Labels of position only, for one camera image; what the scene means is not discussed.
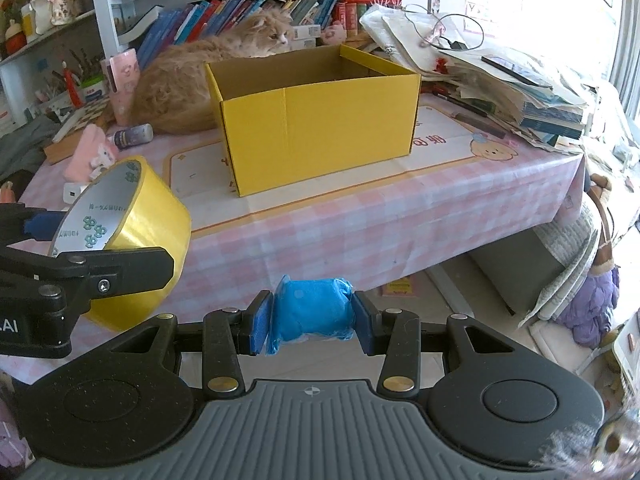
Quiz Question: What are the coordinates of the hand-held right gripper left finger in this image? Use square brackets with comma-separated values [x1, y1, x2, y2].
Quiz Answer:
[100, 290, 275, 397]

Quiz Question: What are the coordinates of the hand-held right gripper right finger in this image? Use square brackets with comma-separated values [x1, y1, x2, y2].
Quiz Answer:
[351, 290, 532, 397]

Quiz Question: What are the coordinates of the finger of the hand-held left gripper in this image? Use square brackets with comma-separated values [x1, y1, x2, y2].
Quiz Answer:
[0, 246, 177, 312]
[0, 203, 67, 249]

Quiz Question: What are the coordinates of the small white box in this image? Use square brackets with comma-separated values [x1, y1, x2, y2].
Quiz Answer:
[62, 182, 91, 207]

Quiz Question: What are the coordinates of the blue plastic bag roll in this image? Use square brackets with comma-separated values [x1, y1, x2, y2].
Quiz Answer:
[267, 275, 357, 356]

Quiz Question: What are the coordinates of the yellow tape roll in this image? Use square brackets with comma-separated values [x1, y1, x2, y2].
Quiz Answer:
[47, 156, 193, 332]

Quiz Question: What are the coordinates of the pink fuzzy sock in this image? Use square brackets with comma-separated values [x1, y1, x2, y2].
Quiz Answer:
[64, 124, 120, 183]

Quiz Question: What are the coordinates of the yellow cardboard box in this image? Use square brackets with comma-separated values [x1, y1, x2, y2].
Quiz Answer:
[205, 44, 422, 198]

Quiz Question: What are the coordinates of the pink checkered desktop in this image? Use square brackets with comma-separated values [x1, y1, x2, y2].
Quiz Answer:
[0, 87, 587, 386]

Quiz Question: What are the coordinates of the grey cloth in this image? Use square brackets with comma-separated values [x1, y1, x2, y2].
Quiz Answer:
[0, 115, 63, 181]

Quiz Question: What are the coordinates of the wooden chessboard box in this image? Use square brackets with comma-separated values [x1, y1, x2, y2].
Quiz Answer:
[44, 100, 113, 163]

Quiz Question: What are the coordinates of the small dark blue bottle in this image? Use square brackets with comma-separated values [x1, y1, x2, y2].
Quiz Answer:
[114, 123, 154, 150]

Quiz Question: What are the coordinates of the cup of pens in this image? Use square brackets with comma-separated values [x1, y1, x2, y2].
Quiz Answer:
[37, 50, 83, 111]

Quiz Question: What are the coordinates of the red tassel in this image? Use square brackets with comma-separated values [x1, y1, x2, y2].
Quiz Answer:
[62, 60, 83, 108]

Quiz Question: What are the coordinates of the green lid jar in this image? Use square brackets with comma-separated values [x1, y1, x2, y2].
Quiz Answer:
[81, 76, 110, 103]

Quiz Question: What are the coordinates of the pink humidifier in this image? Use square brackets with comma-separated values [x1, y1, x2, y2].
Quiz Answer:
[101, 48, 142, 127]

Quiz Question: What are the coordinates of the orange fluffy cat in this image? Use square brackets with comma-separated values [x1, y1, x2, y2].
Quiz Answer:
[131, 8, 296, 136]

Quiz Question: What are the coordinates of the yellow white bottle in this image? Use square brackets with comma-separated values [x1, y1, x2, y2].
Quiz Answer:
[20, 2, 38, 43]

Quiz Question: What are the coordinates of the grey quilted blanket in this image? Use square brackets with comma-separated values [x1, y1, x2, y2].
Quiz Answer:
[520, 195, 601, 331]

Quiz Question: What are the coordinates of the thick black white book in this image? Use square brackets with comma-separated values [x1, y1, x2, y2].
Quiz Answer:
[117, 6, 165, 46]

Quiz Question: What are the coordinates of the white bookshelf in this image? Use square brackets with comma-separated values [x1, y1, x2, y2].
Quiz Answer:
[0, 0, 431, 126]

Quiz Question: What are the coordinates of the purple padded jacket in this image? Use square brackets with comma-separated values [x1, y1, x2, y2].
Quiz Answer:
[555, 265, 621, 348]

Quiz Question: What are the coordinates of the pile of papers and books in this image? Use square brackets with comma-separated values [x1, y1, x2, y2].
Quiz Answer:
[360, 2, 601, 153]

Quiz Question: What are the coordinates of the row of colourful books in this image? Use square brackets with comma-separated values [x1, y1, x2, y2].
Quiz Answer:
[135, 0, 346, 68]

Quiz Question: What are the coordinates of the black phone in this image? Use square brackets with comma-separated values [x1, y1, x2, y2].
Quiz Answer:
[481, 54, 540, 87]

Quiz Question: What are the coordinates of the black charger cable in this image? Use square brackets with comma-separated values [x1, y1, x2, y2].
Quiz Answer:
[404, 4, 485, 52]

